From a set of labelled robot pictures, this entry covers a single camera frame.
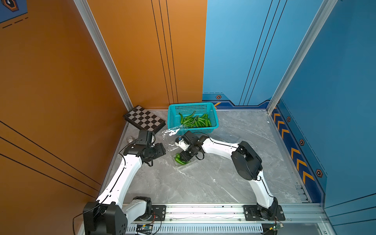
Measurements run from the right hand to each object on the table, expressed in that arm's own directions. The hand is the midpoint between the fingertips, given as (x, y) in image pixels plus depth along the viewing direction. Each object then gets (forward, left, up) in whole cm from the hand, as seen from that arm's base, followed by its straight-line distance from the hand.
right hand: (183, 156), depth 93 cm
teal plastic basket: (+29, -6, +4) cm, 30 cm away
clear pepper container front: (-4, +1, +1) cm, 5 cm away
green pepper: (+35, -5, +1) cm, 36 cm away
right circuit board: (-36, -47, -2) cm, 59 cm away
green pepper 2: (+27, -14, +2) cm, 31 cm away
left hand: (-2, +11, +12) cm, 16 cm away
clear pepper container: (+12, -29, +1) cm, 31 cm away
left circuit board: (-37, +17, -4) cm, 41 cm away
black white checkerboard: (+29, +31, +4) cm, 43 cm away
